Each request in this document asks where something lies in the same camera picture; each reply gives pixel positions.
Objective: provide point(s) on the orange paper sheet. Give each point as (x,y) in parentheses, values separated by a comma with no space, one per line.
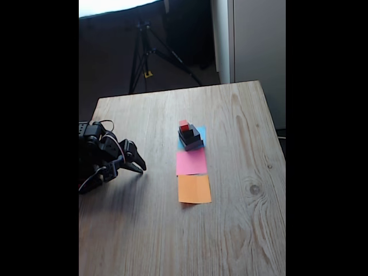
(195,189)

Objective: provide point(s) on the red cube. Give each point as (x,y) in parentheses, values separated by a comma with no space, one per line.
(184,125)

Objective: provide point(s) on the pink paper sheet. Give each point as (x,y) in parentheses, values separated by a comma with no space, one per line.
(191,162)

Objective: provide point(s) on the black tripod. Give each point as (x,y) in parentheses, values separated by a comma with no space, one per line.
(143,46)

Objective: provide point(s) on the medium dark foam block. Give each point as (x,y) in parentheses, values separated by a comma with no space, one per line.
(195,135)

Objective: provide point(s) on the white cabinet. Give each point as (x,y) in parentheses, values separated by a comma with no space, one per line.
(258,43)

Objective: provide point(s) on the blue paper sheet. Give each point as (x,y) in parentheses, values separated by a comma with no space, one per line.
(202,132)

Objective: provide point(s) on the red and black table clamp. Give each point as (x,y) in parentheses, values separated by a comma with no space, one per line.
(89,189)

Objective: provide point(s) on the large grey foam block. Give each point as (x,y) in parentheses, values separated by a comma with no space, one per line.
(195,146)

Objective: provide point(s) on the small black foam block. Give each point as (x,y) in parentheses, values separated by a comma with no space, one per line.
(189,130)

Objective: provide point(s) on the yellow tape marker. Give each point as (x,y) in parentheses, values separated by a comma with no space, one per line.
(147,74)

